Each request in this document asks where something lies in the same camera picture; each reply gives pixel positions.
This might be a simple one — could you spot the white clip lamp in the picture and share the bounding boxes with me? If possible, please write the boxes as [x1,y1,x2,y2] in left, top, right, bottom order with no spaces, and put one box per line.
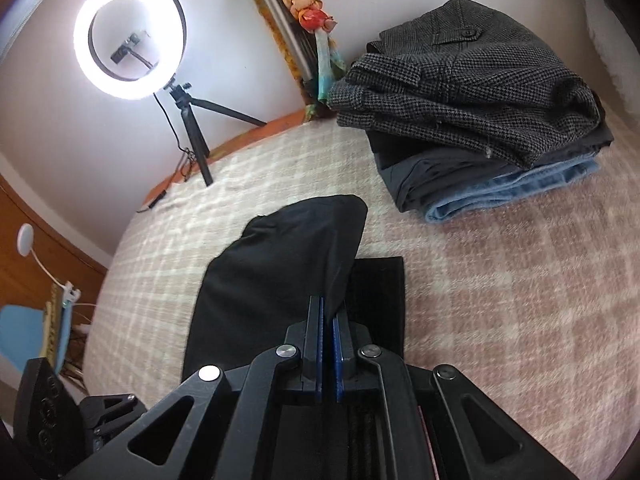
[16,225,81,306]

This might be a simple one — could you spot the leopard print cloth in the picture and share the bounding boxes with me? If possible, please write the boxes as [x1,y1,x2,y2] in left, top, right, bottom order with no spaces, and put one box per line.
[42,282,63,361]

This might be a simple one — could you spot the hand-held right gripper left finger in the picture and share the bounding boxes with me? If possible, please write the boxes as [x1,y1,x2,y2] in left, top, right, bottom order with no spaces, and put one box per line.
[65,295,326,480]

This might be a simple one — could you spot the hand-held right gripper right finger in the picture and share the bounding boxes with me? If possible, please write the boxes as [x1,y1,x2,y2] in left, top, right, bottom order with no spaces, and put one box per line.
[332,307,581,480]

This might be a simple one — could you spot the wooden door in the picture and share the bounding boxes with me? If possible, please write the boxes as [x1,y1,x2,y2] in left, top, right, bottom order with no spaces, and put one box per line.
[0,175,108,311]

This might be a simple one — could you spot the black ring light cable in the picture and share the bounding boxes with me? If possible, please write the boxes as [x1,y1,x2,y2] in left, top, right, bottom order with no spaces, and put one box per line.
[137,92,201,211]

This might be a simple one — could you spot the folded metal stand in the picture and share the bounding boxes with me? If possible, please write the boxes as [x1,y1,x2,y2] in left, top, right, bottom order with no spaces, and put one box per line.
[239,0,321,106]

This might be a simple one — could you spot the blue chair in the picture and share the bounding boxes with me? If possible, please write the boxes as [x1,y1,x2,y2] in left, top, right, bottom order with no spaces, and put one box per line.
[0,305,68,376]

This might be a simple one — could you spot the blue folded jeans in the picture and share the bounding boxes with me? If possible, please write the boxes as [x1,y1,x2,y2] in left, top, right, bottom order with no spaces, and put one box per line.
[425,155,600,223]

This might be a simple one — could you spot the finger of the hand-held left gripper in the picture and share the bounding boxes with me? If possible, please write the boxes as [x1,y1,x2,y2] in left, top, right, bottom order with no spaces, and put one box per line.
[80,394,148,441]

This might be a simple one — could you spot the grey houndstooth folded pants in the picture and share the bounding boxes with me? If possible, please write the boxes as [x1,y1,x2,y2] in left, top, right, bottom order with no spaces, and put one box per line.
[327,0,608,171]

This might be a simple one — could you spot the black pants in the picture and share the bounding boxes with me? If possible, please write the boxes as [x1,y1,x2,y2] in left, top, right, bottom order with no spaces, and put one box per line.
[182,194,406,381]

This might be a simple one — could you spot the black tripod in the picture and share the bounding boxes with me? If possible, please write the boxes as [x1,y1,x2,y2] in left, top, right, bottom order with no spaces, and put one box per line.
[162,80,268,187]

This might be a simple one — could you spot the black gooseneck phone holder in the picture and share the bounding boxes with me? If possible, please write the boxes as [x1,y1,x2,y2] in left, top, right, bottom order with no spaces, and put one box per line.
[111,30,161,68]

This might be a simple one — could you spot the dark grey folded pants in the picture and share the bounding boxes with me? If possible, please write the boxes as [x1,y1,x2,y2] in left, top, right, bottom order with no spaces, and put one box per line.
[367,125,615,213]

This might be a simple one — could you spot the colourful braided cloth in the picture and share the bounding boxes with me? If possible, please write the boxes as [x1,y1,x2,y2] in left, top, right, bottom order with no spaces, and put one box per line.
[265,0,348,118]

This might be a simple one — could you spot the white ring light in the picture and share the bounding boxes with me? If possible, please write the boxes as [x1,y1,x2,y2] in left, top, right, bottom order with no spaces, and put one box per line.
[73,0,187,100]

